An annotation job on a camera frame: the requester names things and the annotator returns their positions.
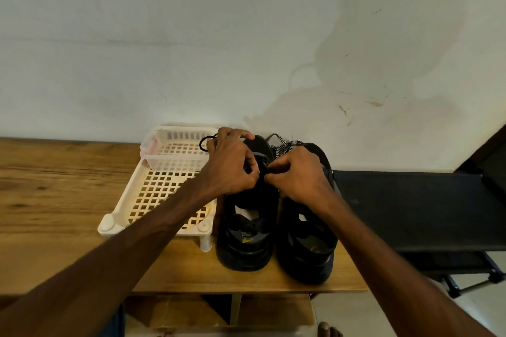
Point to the low wooden table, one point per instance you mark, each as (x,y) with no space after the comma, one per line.
(47,198)

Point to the small white plastic basket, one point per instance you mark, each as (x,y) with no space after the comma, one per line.
(158,160)

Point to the black shoelaces bundle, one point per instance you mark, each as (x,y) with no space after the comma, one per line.
(207,142)

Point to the person's right hand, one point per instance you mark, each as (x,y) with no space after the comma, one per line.
(300,175)

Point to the large white plastic tray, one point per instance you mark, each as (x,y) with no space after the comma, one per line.
(158,190)

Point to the black shoe rack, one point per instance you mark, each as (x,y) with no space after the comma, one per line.
(427,210)

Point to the black shoe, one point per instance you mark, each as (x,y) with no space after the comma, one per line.
(308,250)
(247,242)

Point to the dark door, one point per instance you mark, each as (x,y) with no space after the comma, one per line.
(486,155)

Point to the black white patterned shoelace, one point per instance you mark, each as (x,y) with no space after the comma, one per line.
(286,146)
(277,142)

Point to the person's left hand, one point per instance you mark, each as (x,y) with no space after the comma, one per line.
(228,163)

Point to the person's right forearm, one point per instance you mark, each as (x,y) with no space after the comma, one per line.
(403,277)

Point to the person's blue shorts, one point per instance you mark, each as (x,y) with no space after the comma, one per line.
(115,323)

